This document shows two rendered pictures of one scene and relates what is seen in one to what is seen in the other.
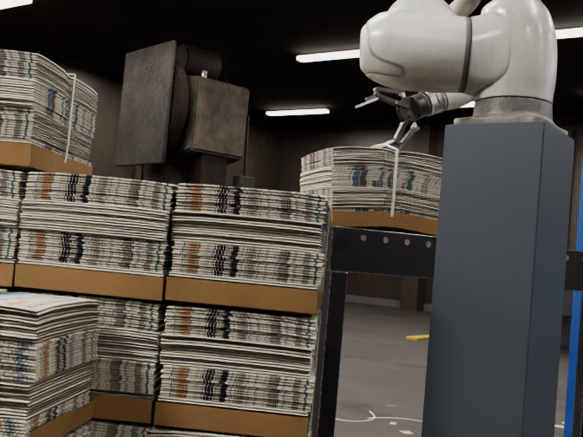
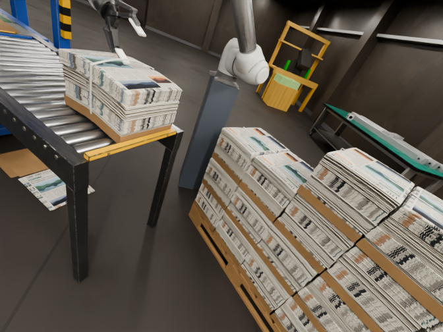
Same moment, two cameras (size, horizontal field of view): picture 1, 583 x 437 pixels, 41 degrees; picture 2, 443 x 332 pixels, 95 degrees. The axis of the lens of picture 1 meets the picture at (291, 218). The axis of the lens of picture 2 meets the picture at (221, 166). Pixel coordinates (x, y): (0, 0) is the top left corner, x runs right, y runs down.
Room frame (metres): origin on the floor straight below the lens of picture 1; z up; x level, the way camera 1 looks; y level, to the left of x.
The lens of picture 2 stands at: (2.71, 0.66, 1.30)
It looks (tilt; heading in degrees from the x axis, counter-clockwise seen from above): 32 degrees down; 215
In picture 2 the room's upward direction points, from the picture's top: 24 degrees clockwise
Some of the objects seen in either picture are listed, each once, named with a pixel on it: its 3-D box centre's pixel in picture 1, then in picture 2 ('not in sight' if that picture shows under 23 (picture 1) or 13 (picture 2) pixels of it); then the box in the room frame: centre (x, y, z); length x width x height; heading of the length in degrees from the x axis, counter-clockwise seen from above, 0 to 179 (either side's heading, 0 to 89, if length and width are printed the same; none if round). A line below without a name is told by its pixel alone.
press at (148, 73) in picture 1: (191, 176); not in sight; (8.31, 1.12, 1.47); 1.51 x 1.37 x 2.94; 53
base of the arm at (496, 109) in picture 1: (514, 120); (223, 76); (1.58, -0.44, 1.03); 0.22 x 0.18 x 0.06; 144
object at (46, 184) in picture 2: not in sight; (59, 184); (2.53, -0.71, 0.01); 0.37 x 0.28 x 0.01; 107
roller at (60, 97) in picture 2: not in sight; (73, 98); (2.47, -0.49, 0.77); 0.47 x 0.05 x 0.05; 17
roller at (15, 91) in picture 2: not in sight; (65, 92); (2.49, -0.55, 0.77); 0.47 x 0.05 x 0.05; 17
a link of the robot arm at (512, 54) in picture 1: (511, 51); (234, 57); (1.57, -0.42, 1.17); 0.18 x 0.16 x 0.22; 84
